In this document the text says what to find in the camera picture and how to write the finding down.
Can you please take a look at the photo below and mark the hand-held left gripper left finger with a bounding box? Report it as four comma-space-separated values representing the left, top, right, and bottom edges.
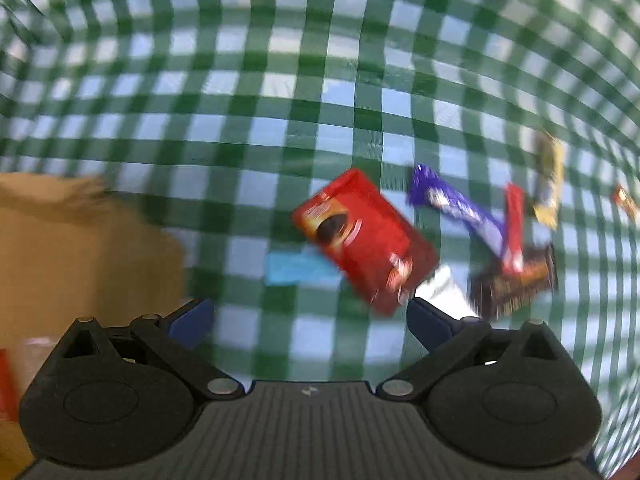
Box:
50, 298, 246, 402

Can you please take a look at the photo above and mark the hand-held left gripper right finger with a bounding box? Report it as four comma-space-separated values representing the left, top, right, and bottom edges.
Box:
375, 298, 572, 402

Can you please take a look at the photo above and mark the silver snack packet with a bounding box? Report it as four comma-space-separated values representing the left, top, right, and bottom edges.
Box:
412, 265, 481, 320

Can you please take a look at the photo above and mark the dark brown snack packet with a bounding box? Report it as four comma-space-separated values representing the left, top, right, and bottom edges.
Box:
470, 245, 558, 321

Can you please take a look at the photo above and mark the large red snack packet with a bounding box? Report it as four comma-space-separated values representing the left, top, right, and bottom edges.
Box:
291, 167, 441, 317

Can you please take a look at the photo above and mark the purple snack packet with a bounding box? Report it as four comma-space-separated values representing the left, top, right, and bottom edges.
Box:
407, 164, 506, 258

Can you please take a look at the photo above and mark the cardboard box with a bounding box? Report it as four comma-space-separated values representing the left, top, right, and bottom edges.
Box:
0, 172, 190, 366

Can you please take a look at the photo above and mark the golden peanut bar packet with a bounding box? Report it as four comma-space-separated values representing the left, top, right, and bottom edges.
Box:
530, 132, 565, 231

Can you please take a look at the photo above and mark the light blue strip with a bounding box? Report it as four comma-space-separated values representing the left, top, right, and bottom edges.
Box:
264, 252, 341, 287

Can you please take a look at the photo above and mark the thin red stick packet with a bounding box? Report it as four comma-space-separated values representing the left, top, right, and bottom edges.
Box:
502, 183, 526, 275

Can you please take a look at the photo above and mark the red plastic wrapper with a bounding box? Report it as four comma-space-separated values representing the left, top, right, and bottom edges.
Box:
0, 350, 21, 422

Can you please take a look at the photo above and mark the small orange candy wrapper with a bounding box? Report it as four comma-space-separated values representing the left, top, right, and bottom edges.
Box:
614, 184, 640, 223

